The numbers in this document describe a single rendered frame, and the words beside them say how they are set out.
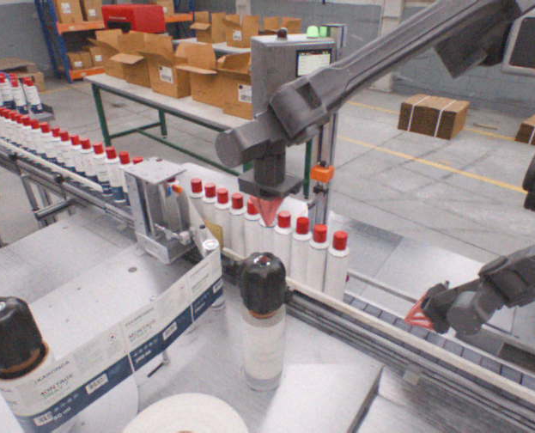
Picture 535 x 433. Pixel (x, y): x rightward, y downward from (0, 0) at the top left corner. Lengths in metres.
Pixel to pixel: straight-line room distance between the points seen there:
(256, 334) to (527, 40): 0.94
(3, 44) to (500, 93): 7.74
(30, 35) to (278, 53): 7.69
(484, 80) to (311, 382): 5.79
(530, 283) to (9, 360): 0.83
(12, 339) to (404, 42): 0.71
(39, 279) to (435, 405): 1.10
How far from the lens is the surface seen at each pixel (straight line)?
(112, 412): 0.87
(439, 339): 1.01
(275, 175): 0.67
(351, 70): 0.61
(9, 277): 1.39
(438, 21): 0.66
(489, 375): 0.94
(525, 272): 0.78
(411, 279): 1.23
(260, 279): 0.64
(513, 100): 6.31
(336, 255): 0.91
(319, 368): 0.89
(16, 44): 8.36
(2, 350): 0.71
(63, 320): 1.09
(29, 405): 0.79
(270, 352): 0.77
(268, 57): 0.86
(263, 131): 0.60
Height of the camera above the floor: 1.59
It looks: 32 degrees down
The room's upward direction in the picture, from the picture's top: straight up
